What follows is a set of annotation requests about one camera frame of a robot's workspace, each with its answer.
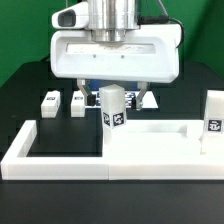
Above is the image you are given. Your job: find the white U-shaped fence frame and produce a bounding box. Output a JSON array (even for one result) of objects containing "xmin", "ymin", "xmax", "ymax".
[{"xmin": 1, "ymin": 120, "xmax": 224, "ymax": 180}]

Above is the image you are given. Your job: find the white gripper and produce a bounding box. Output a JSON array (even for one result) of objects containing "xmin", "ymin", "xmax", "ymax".
[{"xmin": 50, "ymin": 1, "xmax": 182, "ymax": 111}]

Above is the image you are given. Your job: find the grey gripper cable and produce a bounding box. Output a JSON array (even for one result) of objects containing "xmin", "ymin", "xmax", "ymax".
[{"xmin": 138, "ymin": 0, "xmax": 185, "ymax": 44}]

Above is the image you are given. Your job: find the white desk top tray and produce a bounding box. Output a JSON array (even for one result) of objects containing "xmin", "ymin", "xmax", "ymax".
[{"xmin": 103, "ymin": 120, "xmax": 224, "ymax": 164}]

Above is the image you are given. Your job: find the fiducial marker plate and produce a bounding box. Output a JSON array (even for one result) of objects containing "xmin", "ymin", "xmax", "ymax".
[{"xmin": 94, "ymin": 91, "xmax": 158, "ymax": 109}]

